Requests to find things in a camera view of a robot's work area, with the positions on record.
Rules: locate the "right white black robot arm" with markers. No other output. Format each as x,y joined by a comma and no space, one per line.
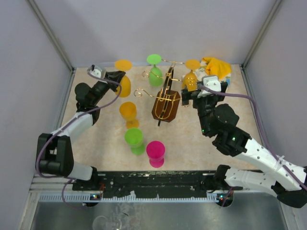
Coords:
283,180

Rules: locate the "yellow patterned cloth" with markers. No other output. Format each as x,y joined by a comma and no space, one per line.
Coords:
213,66

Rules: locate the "clear wine glass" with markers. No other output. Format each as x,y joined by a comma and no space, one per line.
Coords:
110,219

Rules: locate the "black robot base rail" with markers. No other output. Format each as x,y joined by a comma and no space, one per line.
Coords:
155,185

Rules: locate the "orange plastic wine glass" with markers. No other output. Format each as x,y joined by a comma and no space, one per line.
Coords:
128,112
189,81
124,65

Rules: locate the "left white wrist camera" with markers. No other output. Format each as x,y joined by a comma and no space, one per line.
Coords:
96,72

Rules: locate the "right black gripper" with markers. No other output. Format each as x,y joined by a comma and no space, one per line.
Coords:
194,97

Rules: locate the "green plastic wine glass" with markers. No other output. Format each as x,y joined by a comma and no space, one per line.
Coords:
155,74
134,139

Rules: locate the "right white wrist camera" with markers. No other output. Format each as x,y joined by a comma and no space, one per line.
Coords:
211,82

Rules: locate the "gold wire wine glass rack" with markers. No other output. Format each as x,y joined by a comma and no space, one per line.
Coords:
166,101

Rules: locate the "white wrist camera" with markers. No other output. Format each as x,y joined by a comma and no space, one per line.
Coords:
211,82
96,72

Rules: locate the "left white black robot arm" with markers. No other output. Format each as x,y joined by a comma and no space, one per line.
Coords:
54,155

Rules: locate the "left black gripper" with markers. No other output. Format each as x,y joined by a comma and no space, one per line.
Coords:
115,75

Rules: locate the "pink plastic wine glass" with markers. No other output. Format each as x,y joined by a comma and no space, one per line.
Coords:
156,151

